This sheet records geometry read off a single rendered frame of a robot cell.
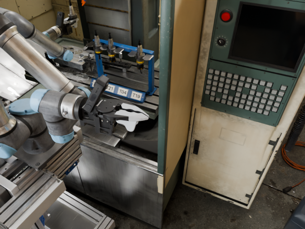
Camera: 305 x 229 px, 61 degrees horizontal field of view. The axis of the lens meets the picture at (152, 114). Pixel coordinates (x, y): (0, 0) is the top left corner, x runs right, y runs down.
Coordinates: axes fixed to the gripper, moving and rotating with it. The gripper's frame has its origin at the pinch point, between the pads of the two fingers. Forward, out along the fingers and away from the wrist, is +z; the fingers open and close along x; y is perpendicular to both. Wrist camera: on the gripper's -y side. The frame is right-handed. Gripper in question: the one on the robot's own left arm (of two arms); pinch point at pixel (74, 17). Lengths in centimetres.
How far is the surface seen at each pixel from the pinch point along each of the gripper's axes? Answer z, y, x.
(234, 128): -23, 41, 134
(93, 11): 41.8, 11.7, -13.6
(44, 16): 65, 39, -101
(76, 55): -2.7, 31.1, -3.9
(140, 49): -18, 3, 65
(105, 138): -52, 59, 53
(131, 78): -2, 40, 48
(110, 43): -18.1, 3.4, 42.3
